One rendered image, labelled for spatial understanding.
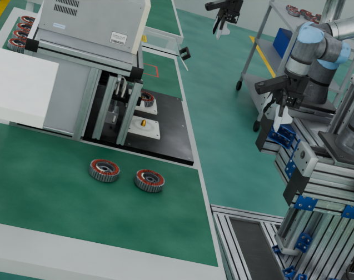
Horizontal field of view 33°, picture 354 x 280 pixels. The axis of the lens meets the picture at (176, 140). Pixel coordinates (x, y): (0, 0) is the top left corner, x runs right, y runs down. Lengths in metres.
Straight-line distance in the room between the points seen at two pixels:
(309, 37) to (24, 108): 0.93
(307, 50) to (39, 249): 1.04
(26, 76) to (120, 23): 0.73
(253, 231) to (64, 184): 1.44
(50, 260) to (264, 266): 1.52
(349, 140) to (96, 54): 1.04
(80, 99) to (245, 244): 1.29
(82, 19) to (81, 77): 0.22
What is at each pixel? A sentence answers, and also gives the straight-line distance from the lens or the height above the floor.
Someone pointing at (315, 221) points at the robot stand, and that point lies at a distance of 2.91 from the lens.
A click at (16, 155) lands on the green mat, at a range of 2.19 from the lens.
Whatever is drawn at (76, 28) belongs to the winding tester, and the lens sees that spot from 2.34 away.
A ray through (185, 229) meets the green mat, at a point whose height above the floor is 0.75.
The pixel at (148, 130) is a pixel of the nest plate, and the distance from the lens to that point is 2.55.
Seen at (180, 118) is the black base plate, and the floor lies 0.77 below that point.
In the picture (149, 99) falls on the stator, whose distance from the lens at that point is 2.77.
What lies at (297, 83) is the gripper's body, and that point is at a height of 1.32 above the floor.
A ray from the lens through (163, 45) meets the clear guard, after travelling 2.75.
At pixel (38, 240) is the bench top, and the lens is 1.83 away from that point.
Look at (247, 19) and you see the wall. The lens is 8.13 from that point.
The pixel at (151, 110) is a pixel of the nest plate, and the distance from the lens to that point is 2.75.
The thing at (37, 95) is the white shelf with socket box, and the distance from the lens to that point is 1.60.
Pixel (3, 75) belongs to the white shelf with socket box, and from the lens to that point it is 1.67.
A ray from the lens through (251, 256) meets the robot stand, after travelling 3.08.
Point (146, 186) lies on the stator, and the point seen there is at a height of 0.77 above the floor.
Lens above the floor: 1.89
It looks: 26 degrees down
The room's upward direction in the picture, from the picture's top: 20 degrees clockwise
